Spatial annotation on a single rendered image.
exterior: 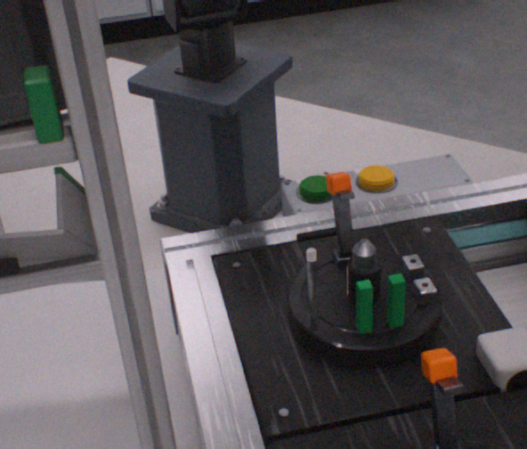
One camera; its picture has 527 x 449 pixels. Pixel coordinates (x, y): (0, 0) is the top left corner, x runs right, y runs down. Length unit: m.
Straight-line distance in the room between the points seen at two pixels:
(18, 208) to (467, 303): 0.65
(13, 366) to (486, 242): 0.52
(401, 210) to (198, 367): 0.31
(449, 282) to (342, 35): 2.97
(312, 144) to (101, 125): 0.88
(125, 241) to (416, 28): 3.42
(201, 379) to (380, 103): 2.51
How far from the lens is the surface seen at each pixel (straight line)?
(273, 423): 0.71
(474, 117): 3.13
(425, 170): 1.02
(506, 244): 0.94
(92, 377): 0.93
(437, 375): 0.62
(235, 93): 0.98
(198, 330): 0.81
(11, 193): 1.25
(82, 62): 0.39
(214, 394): 0.75
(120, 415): 0.88
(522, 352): 0.75
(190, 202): 1.08
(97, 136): 0.41
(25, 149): 0.41
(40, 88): 0.39
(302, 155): 1.24
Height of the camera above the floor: 1.50
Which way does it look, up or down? 36 degrees down
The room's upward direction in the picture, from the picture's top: 4 degrees counter-clockwise
